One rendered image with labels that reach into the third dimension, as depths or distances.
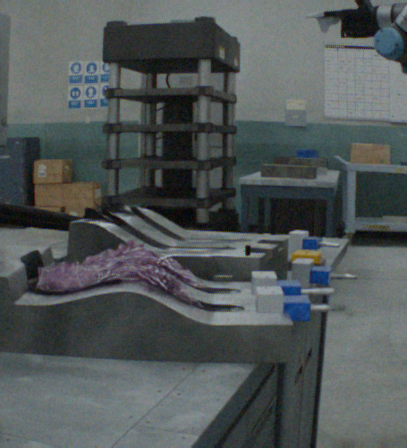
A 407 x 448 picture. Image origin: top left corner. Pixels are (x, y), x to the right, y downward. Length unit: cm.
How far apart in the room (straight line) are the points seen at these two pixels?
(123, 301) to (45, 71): 772
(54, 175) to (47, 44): 176
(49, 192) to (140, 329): 719
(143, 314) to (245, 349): 14
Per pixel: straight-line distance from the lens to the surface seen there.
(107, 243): 126
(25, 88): 864
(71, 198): 792
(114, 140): 534
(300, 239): 172
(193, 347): 88
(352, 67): 764
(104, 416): 72
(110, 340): 89
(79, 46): 837
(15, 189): 811
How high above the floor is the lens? 109
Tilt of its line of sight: 7 degrees down
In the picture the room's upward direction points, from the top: 1 degrees clockwise
